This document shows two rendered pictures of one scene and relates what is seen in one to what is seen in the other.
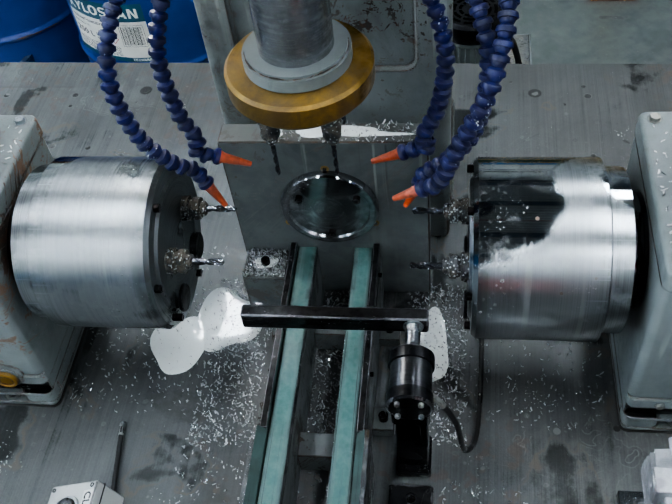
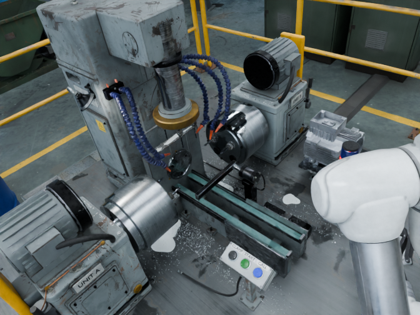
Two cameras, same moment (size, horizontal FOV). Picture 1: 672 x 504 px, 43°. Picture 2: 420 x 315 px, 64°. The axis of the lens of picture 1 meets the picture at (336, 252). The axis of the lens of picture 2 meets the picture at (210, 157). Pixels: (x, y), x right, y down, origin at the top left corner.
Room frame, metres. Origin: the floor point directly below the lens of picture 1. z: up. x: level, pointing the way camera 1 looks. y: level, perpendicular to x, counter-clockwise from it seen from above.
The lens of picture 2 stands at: (0.10, 0.87, 2.04)
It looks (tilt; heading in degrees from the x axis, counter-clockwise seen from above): 41 degrees down; 306
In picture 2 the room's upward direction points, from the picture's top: 8 degrees counter-clockwise
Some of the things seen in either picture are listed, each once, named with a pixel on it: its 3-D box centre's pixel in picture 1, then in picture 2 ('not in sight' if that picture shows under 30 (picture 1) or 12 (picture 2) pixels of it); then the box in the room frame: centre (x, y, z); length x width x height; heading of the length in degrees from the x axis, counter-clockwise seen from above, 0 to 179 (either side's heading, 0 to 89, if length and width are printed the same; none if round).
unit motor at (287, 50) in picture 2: not in sight; (281, 84); (0.63, -0.60, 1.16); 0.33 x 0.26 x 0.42; 78
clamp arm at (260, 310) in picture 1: (334, 319); (217, 179); (0.68, 0.02, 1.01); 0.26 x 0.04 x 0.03; 78
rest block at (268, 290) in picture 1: (270, 282); (172, 204); (0.89, 0.11, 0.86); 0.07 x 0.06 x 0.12; 78
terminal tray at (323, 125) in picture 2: not in sight; (327, 125); (0.34, -0.40, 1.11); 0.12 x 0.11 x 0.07; 167
